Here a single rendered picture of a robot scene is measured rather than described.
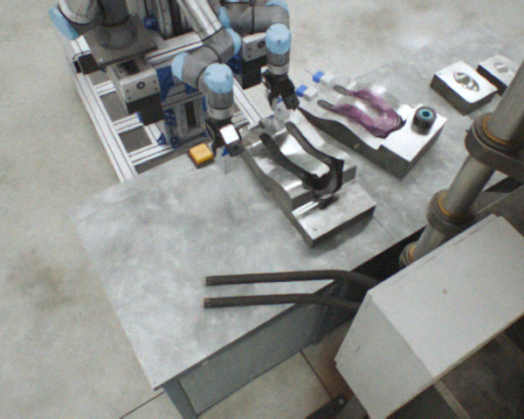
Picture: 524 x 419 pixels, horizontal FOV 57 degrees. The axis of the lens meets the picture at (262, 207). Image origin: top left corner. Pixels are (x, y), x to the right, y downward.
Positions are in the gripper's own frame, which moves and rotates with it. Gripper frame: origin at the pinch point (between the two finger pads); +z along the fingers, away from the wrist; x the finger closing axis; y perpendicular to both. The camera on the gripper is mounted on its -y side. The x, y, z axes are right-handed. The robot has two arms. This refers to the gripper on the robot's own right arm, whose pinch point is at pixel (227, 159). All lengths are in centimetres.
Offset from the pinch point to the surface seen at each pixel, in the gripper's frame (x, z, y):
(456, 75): -104, 9, -3
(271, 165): -13.8, 6.8, -5.1
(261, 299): 14.3, 9.3, -44.1
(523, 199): -39, -34, -69
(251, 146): -12.1, 6.3, 5.4
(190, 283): 28.8, 15.1, -26.0
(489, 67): -119, 9, -7
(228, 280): 19.3, 10.7, -33.2
